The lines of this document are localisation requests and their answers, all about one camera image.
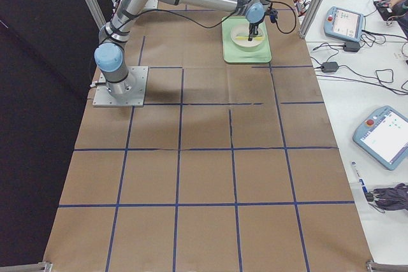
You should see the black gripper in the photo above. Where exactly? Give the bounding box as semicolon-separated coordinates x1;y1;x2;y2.
248;22;259;41

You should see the white round plate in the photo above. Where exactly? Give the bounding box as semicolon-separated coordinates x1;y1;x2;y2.
230;24;265;50

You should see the yellow plastic fork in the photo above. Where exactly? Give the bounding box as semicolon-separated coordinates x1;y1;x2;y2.
234;36;264;41

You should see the light green plastic tray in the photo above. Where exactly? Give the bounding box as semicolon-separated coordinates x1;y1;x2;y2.
222;17;272;64

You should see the black power brick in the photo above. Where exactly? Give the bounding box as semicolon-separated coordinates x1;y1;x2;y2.
321;61;339;73

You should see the blue teach pendant far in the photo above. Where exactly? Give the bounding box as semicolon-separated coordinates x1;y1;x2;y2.
323;6;364;43

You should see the blue teach pendant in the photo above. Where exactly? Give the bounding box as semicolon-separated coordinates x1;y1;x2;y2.
323;6;364;43
353;106;407;171

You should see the black power adapter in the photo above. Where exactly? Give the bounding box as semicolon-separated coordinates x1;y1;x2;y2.
342;41;361;53

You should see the blue teach pendant near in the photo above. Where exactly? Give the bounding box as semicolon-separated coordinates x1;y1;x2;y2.
353;106;407;171

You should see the white marker pen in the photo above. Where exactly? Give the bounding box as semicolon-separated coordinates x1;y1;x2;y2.
351;161;368;194

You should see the dark folded umbrella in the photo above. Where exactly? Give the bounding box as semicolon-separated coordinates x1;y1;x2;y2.
365;183;407;213

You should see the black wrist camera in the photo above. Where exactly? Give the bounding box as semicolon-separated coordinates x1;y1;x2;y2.
265;8;278;24

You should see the black braided right cable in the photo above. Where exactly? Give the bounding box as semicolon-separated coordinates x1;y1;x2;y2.
101;0;300;43

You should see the aluminium frame post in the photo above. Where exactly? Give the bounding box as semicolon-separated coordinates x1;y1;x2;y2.
298;0;339;39

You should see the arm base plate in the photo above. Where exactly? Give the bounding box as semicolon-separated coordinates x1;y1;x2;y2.
143;0;159;11
92;66;149;107

